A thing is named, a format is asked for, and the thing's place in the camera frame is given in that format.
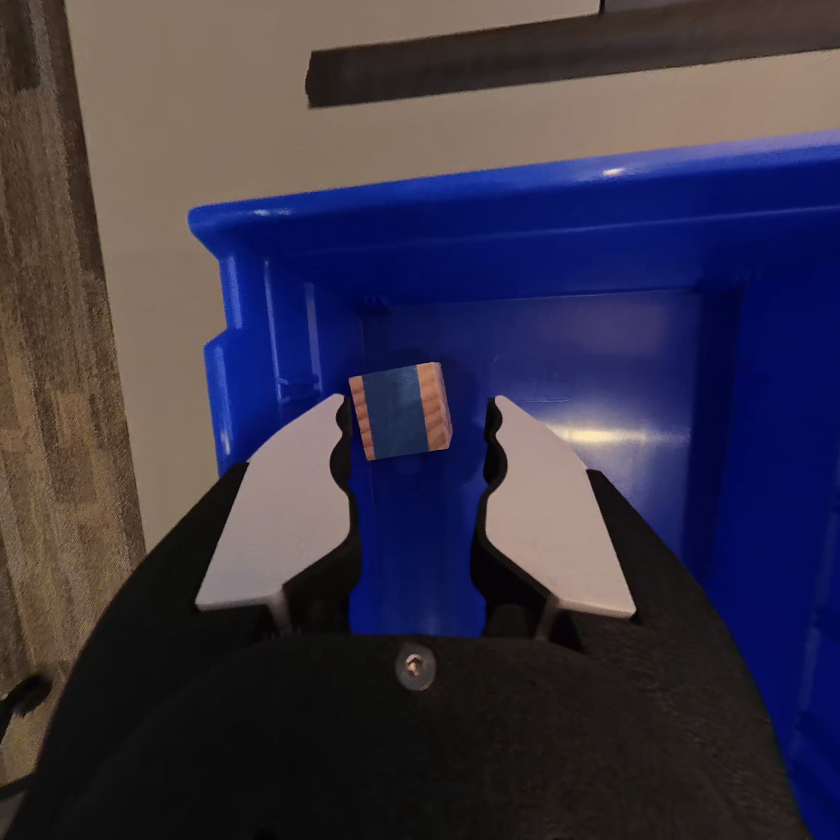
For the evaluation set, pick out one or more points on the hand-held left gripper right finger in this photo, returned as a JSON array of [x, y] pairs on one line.
[[558, 518]]

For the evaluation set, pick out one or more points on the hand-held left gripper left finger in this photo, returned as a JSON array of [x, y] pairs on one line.
[[275, 518]]

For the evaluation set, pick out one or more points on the blue plastic bin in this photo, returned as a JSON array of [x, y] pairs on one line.
[[590, 367]]

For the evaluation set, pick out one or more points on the blue-taped wooden cube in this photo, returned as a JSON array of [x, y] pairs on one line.
[[397, 413]]

